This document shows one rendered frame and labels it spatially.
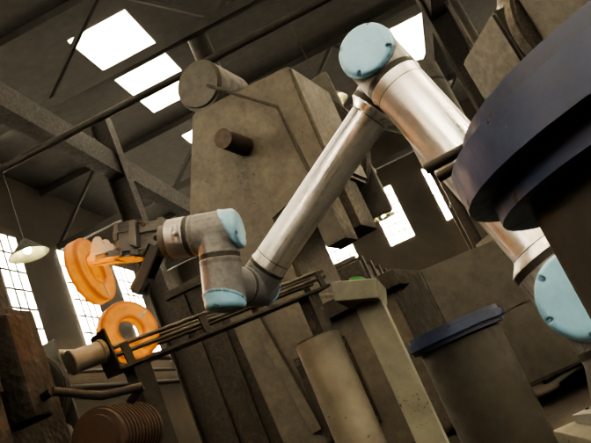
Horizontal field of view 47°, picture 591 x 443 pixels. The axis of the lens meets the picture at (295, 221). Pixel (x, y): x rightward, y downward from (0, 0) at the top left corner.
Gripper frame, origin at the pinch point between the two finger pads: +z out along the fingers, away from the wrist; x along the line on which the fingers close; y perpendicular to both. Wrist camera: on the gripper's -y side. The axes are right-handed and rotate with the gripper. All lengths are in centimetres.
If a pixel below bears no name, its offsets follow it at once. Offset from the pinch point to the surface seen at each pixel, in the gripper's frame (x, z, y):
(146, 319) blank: -23.0, -2.7, -11.6
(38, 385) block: 3.7, 11.3, -25.7
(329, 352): -32, -47, -26
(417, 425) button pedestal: -36, -65, -46
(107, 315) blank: -14.7, 3.6, -10.4
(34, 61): -806, 525, 561
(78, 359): -4.8, 6.3, -20.6
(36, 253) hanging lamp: -794, 527, 224
